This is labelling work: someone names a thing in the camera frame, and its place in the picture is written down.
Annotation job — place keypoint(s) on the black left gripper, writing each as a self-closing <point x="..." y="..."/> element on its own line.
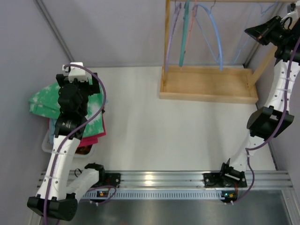
<point x="93" y="86"/>

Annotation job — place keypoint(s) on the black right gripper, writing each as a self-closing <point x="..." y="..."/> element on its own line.
<point x="270" y="31"/>

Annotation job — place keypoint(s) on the green tie-dye trousers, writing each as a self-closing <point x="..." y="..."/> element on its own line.
<point x="45" y="102"/>

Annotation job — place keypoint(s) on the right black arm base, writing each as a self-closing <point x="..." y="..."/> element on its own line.
<point x="218" y="180"/>

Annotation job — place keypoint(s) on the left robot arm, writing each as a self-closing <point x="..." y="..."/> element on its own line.
<point x="55" y="198"/>

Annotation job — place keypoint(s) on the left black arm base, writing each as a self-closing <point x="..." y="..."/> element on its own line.
<point x="112" y="179"/>

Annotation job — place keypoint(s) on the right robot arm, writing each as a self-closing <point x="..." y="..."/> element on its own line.
<point x="274" y="117"/>

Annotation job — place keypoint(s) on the thick blue plastic hanger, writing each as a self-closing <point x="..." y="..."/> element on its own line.
<point x="219" y="60"/>

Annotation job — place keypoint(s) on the teal plastic hanger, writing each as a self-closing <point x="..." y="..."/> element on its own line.
<point x="184" y="32"/>

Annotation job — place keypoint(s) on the lilac wavy hanger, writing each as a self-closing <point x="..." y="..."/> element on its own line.
<point x="171" y="32"/>

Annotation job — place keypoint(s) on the light blue garment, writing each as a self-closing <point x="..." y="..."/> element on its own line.
<point x="93" y="127"/>

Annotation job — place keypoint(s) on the pink garment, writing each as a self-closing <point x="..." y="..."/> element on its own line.
<point x="94" y="138"/>

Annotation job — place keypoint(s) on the orange garment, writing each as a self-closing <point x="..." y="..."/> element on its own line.
<point x="84" y="150"/>

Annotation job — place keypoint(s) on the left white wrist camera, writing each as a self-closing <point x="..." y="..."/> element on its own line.
<point x="75" y="73"/>

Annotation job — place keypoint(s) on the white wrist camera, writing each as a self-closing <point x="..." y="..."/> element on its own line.
<point x="293" y="11"/>
<point x="75" y="73"/>

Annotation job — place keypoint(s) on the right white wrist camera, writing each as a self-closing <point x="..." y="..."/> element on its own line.
<point x="293" y="11"/>

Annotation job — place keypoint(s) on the wooden clothes rack frame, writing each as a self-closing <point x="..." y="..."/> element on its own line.
<point x="209" y="84"/>

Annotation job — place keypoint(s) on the pink wire hanger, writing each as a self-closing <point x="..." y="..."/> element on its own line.
<point x="190" y="24"/>

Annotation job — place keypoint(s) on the aluminium rail base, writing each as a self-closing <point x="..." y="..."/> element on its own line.
<point x="194" y="179"/>

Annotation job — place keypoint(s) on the grey slotted cable duct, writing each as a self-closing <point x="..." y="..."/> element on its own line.
<point x="155" y="195"/>

